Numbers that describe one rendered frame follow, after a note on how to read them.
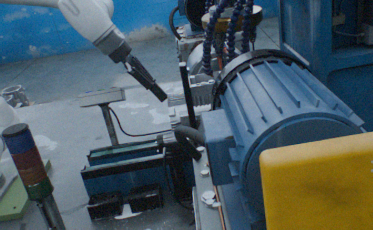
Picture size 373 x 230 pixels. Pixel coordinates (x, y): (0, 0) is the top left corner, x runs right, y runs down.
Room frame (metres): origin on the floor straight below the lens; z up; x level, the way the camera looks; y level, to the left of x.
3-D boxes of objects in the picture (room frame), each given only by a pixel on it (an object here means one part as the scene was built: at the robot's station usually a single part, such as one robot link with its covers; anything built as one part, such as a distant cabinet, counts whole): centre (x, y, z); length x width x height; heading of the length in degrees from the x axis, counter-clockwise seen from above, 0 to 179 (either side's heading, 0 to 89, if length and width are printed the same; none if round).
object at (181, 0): (1.73, -0.11, 1.16); 0.33 x 0.26 x 0.42; 179
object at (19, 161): (0.80, 0.41, 1.14); 0.06 x 0.06 x 0.04
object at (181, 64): (0.96, 0.00, 1.12); 0.04 x 0.03 x 0.26; 89
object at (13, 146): (0.80, 0.41, 1.19); 0.06 x 0.06 x 0.04
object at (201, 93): (1.09, -0.07, 1.11); 0.12 x 0.11 x 0.07; 88
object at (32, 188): (0.80, 0.41, 1.05); 0.06 x 0.06 x 0.04
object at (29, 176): (0.80, 0.41, 1.10); 0.06 x 0.06 x 0.04
